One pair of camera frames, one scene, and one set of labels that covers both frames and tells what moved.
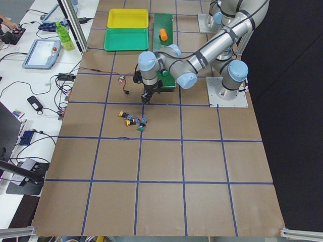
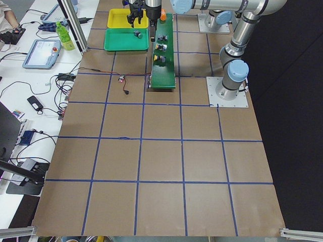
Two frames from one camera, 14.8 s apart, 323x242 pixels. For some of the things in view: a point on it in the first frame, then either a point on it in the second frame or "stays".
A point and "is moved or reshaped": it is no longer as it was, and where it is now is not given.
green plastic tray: x=117 y=39 stays
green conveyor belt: x=161 y=21 stays
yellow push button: x=122 y=114 is moved or reshaped
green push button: x=164 y=73 → x=138 y=34
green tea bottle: x=67 y=43 stays
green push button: x=141 y=128 → x=162 y=38
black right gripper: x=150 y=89 → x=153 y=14
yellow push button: x=129 y=122 → x=163 y=47
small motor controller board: x=121 y=78 stays
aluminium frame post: x=71 y=16 stays
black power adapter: x=66 y=76 stays
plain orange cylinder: x=163 y=34 → x=163 y=16
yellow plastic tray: x=127 y=18 stays
